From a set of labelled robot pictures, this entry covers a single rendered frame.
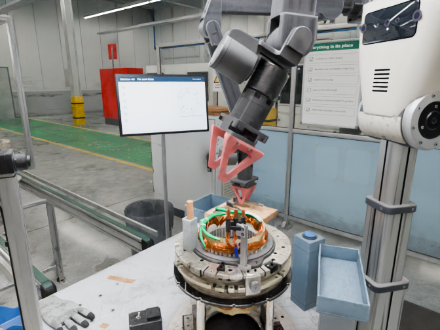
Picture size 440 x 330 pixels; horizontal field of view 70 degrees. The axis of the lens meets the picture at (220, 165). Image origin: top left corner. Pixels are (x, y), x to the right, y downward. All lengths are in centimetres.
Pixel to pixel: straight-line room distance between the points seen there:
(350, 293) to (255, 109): 55
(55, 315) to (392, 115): 117
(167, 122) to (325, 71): 169
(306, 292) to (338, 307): 36
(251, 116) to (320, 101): 257
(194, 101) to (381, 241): 126
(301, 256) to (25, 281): 77
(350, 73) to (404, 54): 207
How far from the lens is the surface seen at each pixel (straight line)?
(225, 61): 51
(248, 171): 115
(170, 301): 122
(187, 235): 84
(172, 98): 186
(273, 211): 119
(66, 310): 124
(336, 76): 303
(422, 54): 91
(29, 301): 84
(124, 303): 125
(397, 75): 95
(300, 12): 55
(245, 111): 52
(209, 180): 323
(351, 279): 95
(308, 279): 113
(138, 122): 182
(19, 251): 78
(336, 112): 303
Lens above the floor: 153
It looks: 15 degrees down
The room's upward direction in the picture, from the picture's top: straight up
